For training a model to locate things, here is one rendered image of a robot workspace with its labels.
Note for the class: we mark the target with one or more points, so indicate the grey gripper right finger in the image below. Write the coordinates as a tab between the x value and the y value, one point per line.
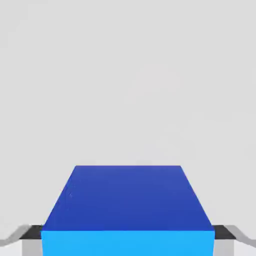
225	240

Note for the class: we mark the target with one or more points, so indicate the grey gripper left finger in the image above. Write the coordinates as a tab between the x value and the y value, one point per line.
30	240

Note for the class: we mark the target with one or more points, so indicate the small blue cube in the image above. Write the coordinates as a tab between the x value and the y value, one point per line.
128	210

